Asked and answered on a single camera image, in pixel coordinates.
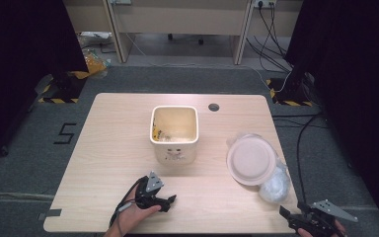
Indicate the white crumpled paper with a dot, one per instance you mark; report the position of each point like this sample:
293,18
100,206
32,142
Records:
174,138

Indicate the black chair castor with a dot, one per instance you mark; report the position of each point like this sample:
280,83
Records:
170,37

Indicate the person's left hand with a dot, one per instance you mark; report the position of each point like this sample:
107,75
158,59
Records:
131,217

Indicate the beige office desk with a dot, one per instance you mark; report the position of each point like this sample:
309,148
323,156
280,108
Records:
177,16

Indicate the person's right hand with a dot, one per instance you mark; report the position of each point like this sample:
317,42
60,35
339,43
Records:
340,230

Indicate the yellow plastic bag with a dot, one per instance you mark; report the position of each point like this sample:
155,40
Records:
93,65

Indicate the white plastic bag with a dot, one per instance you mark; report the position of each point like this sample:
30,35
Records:
274,189
93,34

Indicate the white wall socket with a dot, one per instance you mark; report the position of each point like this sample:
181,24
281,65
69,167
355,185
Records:
265,3

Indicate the grey tape strip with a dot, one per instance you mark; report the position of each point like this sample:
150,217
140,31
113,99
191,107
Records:
51,214

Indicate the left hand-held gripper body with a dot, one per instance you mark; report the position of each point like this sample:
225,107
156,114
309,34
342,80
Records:
144,197

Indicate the cream square trash bin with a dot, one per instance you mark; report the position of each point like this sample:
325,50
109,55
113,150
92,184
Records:
174,153

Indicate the beige paper plate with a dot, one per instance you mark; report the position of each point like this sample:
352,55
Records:
251,159

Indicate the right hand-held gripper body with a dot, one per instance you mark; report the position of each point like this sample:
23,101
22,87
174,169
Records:
319,222

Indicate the yellow wrapper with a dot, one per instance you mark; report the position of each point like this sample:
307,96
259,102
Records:
155,133

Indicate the black stand base hazard tape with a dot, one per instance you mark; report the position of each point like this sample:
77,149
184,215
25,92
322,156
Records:
67,87
291,89

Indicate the black curtain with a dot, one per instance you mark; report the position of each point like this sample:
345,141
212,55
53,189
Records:
358,82
19,65

